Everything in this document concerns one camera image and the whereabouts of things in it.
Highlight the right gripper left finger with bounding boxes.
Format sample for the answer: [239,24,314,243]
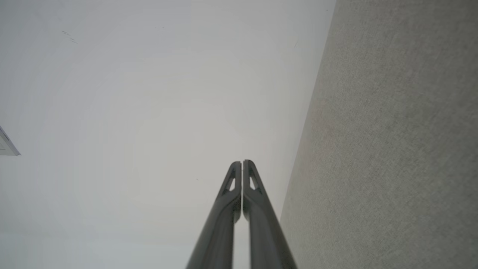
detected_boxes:
[186,161,242,269]

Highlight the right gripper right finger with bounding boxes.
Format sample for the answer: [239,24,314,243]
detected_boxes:
[243,160,298,269]

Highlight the grey fabric sofa surface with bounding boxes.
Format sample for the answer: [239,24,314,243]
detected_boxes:
[279,0,478,269]

